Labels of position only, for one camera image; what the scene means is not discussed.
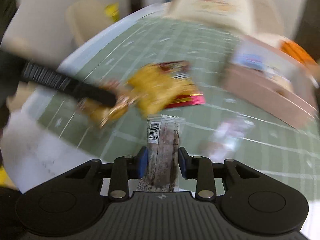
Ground cream chair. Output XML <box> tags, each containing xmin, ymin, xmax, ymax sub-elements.
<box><xmin>65</xmin><ymin>0</ymin><xmax>120</xmax><ymax>48</ymax></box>

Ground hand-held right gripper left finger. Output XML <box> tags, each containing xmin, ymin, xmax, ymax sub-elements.
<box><xmin>65</xmin><ymin>146</ymin><xmax>148</xmax><ymax>200</ymax></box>

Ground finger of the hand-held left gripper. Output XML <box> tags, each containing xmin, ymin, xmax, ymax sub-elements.
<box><xmin>21</xmin><ymin>61</ymin><xmax>118</xmax><ymax>107</ymax></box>

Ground cream cartoon food cover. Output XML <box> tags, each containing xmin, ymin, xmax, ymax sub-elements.
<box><xmin>162</xmin><ymin>0</ymin><xmax>285</xmax><ymax>45</ymax></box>

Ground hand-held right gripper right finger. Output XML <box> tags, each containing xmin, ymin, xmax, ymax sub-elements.
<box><xmin>178</xmin><ymin>146</ymin><xmax>257</xmax><ymax>200</ymax></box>

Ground green checked tablecloth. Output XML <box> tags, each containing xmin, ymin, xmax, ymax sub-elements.
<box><xmin>37</xmin><ymin>15</ymin><xmax>320</xmax><ymax>200</ymax></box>

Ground orange cardboard box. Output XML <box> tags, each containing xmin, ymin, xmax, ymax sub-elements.
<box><xmin>279</xmin><ymin>40</ymin><xmax>320</xmax><ymax>68</ymax></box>

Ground clear bread packet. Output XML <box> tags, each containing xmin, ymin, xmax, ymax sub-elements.
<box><xmin>80</xmin><ymin>80</ymin><xmax>137</xmax><ymax>128</ymax></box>

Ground pink cardboard box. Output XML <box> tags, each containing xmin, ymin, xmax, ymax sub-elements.
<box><xmin>225</xmin><ymin>35</ymin><xmax>318</xmax><ymax>110</ymax></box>

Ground yellow candies clear packet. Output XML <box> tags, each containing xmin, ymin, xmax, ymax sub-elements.
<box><xmin>200</xmin><ymin>120</ymin><xmax>255</xmax><ymax>160</ymax></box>

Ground yellow snack packet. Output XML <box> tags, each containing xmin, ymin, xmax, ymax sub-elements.
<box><xmin>126</xmin><ymin>64</ymin><xmax>198</xmax><ymax>117</ymax></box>

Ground yellow bag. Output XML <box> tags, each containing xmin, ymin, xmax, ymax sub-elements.
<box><xmin>104</xmin><ymin>3</ymin><xmax>120</xmax><ymax>22</ymax></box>

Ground small clear snack packet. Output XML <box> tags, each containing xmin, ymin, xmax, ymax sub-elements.
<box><xmin>136</xmin><ymin>115</ymin><xmax>186</xmax><ymax>193</ymax></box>

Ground red and white snack packet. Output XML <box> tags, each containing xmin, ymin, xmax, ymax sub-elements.
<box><xmin>156</xmin><ymin>60</ymin><xmax>206</xmax><ymax>109</ymax></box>

